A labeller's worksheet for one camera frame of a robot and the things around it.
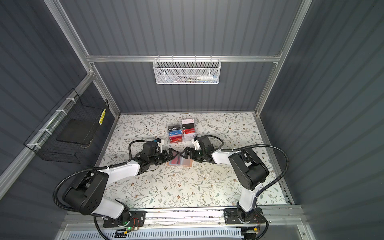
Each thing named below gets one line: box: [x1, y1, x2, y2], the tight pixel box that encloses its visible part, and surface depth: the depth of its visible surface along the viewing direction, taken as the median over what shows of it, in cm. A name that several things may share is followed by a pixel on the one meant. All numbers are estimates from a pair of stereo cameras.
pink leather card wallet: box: [166, 153, 193, 167], surface depth 94 cm
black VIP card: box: [167, 125, 181, 131], surface depth 104 cm
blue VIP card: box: [168, 130, 182, 136], surface depth 104 cm
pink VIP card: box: [181, 118, 195, 125], surface depth 104 cm
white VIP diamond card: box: [183, 133, 196, 142], surface depth 104 cm
